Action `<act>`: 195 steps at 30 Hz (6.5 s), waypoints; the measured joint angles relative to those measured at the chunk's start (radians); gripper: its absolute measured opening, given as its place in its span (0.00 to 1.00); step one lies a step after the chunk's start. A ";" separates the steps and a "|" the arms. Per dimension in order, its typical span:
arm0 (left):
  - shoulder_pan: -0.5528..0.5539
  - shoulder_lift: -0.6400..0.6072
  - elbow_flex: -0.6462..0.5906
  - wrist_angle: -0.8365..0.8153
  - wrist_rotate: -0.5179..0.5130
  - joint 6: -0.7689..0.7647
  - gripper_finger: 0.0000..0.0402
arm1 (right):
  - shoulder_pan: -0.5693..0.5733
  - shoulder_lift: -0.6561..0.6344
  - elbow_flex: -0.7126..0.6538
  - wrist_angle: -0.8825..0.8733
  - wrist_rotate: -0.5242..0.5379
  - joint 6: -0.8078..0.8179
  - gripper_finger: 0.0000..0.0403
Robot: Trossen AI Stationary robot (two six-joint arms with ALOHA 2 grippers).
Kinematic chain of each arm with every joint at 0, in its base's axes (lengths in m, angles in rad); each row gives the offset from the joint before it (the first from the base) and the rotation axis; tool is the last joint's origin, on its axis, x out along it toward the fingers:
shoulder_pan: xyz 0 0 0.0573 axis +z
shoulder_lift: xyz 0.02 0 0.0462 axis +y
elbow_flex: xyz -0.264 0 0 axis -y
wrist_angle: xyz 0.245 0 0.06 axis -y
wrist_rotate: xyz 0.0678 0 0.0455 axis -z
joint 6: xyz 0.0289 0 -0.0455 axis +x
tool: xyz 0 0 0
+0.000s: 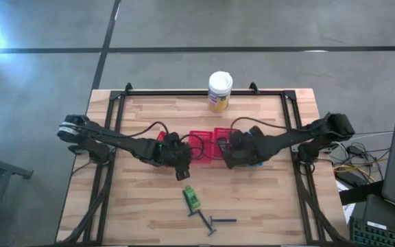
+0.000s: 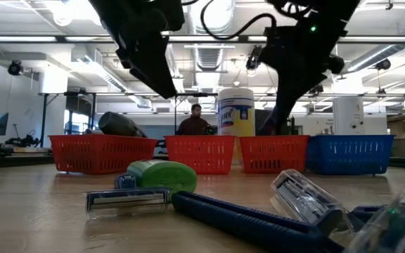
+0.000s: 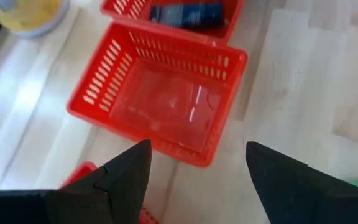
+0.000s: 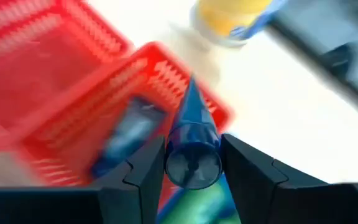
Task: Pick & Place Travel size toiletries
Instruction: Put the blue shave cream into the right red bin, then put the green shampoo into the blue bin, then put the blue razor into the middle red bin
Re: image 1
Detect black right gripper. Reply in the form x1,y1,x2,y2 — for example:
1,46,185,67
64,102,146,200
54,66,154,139
224,134,271,169

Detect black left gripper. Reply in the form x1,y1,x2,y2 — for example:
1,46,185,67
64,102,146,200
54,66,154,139
156,142,193,182

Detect green toiletry bottle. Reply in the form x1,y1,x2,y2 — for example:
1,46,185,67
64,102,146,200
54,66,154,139
183,185,201,210

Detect blue plastic basket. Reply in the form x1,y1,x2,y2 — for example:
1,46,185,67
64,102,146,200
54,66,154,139
237,132,263,168

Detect white-lidded yellow wipes canister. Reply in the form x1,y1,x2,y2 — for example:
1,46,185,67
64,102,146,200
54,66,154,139
207,71,234,114

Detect black flat base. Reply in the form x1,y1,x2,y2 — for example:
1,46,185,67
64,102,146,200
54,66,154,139
338,180,385,206

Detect black box with white label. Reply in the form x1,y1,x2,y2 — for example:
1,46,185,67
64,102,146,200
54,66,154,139
361,194,395,234

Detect black floor stand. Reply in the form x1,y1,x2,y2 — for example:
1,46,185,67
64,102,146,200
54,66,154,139
0,147,34,181

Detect black keyboard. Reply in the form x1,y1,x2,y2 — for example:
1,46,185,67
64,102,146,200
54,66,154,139
350,218,395,247

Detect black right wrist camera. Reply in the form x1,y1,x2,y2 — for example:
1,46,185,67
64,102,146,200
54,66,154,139
248,126,266,141

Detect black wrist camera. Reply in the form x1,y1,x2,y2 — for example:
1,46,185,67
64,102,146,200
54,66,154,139
165,132,182,144
248,126,266,141

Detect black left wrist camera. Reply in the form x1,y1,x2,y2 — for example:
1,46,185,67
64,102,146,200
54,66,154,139
165,132,182,144

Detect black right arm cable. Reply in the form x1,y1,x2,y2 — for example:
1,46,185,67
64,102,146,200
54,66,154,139
230,116,308,133

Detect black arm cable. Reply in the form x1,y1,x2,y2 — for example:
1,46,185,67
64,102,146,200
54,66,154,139
230,116,308,133
118,120,206,161

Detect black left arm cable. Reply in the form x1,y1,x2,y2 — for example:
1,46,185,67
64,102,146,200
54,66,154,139
118,120,206,161

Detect black table frame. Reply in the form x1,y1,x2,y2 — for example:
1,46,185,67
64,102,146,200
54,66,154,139
55,82,351,247

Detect yellow cable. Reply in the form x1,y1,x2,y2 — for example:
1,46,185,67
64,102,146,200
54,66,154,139
333,164,376,183

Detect white cable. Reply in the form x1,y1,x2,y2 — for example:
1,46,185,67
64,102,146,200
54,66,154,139
353,130,394,138

